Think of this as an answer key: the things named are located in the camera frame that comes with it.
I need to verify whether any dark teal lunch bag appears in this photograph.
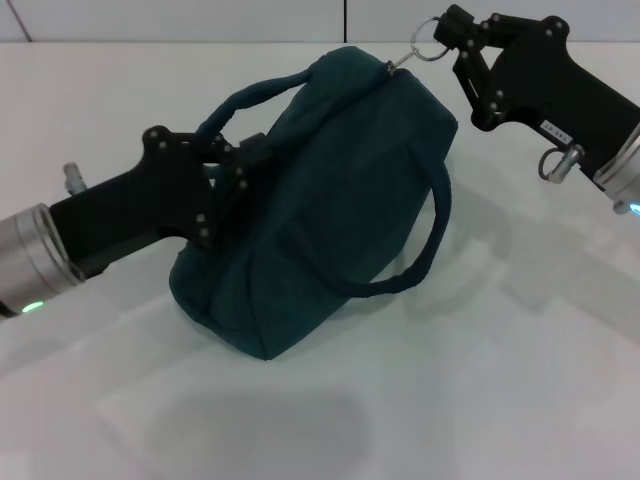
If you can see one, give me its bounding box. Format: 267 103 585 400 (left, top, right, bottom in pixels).
168 17 459 361

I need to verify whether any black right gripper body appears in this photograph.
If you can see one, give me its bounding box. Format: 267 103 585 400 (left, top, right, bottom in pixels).
472 15 640 177

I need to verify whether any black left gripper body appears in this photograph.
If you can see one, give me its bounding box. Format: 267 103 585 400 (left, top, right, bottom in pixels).
48 125 217 280

